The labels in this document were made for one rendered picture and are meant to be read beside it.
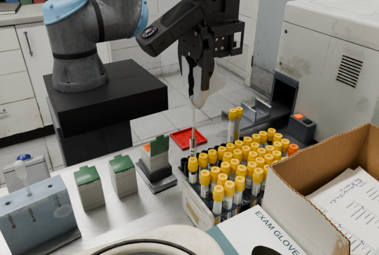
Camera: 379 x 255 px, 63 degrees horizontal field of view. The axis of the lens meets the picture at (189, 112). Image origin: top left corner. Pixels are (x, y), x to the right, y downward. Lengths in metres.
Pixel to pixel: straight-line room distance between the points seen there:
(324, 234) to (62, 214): 0.39
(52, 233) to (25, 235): 0.04
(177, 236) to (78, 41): 0.58
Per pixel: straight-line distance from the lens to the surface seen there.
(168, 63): 3.22
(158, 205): 0.60
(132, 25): 0.88
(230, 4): 0.50
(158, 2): 3.01
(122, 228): 0.58
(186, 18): 0.46
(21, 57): 2.19
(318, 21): 0.73
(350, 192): 0.60
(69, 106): 0.80
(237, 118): 0.68
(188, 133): 0.77
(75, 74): 0.86
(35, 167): 0.63
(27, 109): 2.33
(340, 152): 0.60
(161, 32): 0.45
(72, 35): 0.84
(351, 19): 0.69
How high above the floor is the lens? 1.32
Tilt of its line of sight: 31 degrees down
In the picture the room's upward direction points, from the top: straight up
